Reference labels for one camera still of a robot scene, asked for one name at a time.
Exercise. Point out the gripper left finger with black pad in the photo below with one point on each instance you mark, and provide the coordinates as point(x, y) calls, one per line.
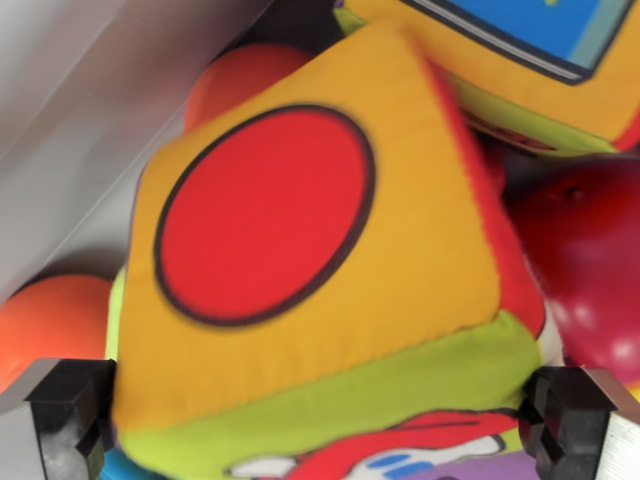
point(55, 420)

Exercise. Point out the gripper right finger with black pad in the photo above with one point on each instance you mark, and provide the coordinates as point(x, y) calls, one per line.
point(575, 425)

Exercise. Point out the green fabric cube house print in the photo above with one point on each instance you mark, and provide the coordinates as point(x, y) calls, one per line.
point(310, 250)

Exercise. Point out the orange smooth ball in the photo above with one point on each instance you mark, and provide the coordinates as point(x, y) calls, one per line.
point(50, 325)
point(240, 80)

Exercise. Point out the dark red shiny ball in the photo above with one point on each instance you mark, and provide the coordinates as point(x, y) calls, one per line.
point(585, 260)

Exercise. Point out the orange fabric cube book print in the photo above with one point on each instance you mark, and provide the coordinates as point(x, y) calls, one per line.
point(525, 65)

